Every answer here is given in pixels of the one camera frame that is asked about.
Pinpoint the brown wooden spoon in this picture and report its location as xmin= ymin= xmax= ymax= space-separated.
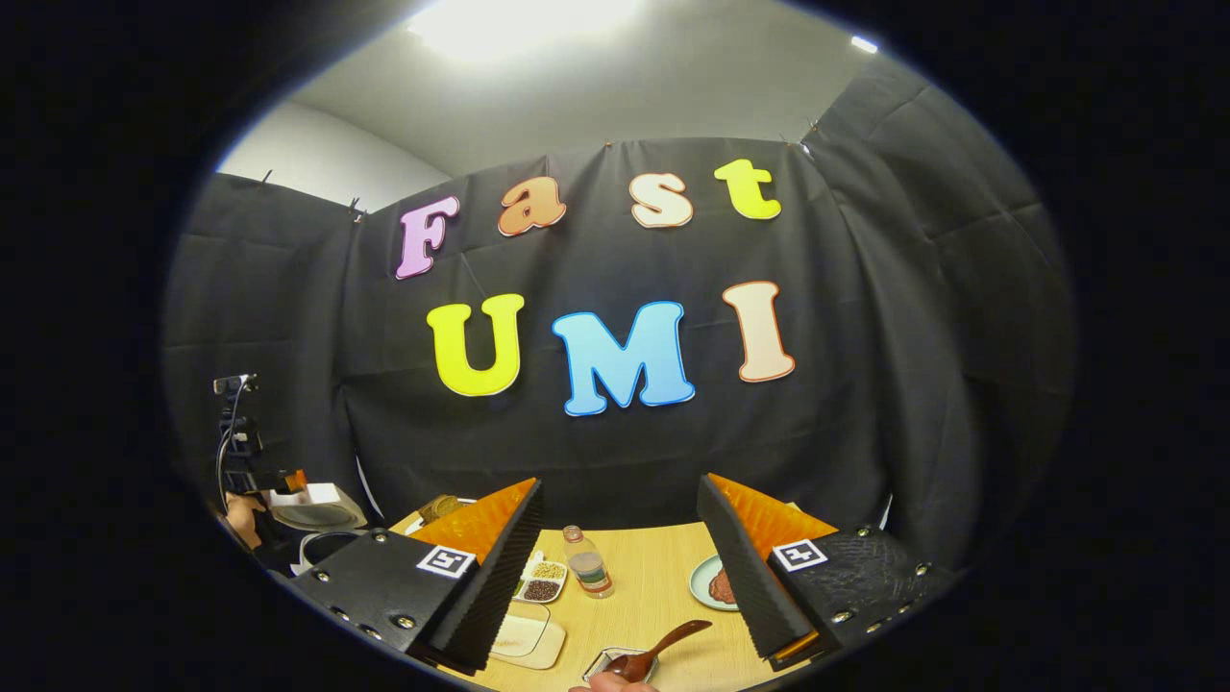
xmin=603 ymin=619 xmax=715 ymax=682

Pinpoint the black backdrop cloth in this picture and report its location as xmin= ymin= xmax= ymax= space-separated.
xmin=161 ymin=53 xmax=1075 ymax=578

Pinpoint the white toaster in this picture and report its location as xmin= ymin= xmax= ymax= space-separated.
xmin=403 ymin=494 xmax=478 ymax=535

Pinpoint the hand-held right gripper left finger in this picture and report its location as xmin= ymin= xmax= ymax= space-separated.
xmin=286 ymin=477 xmax=546 ymax=676

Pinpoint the clear plastic bottle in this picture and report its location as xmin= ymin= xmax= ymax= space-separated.
xmin=561 ymin=524 xmax=615 ymax=600

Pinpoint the white divided grain tray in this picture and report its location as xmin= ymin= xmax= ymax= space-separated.
xmin=513 ymin=550 xmax=569 ymax=606

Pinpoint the white rice cooker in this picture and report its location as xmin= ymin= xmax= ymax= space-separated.
xmin=266 ymin=482 xmax=370 ymax=578

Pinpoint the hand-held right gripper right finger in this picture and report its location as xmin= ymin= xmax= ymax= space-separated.
xmin=696 ymin=472 xmax=964 ymax=672

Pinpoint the pale green plate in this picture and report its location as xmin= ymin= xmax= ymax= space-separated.
xmin=688 ymin=554 xmax=742 ymax=612

